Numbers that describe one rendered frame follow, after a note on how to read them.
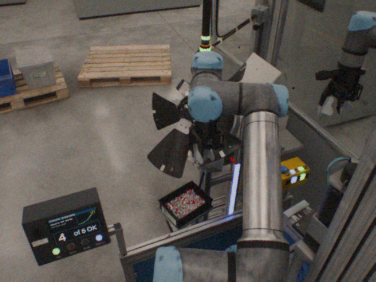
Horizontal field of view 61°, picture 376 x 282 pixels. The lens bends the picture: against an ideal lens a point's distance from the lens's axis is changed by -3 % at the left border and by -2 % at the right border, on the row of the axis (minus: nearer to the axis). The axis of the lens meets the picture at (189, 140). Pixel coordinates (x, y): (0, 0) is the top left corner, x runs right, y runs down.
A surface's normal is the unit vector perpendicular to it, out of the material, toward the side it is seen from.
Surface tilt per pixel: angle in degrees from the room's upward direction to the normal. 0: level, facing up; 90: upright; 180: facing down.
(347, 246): 90
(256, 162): 35
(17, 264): 0
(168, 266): 6
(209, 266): 2
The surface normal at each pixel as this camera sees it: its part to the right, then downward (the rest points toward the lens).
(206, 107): -0.08, 0.63
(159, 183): 0.01, -0.78
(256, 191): -0.47, -0.41
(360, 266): -0.85, 0.33
